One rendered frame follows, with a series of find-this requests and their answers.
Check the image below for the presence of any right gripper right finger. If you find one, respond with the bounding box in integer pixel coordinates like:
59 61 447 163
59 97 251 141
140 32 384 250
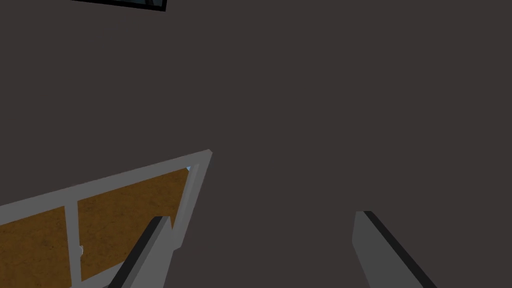
351 210 439 288

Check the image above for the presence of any dark framed picture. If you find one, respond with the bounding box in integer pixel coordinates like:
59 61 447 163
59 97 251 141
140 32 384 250
71 0 167 12

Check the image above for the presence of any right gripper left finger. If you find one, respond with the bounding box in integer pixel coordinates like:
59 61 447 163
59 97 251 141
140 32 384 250
107 215 174 288

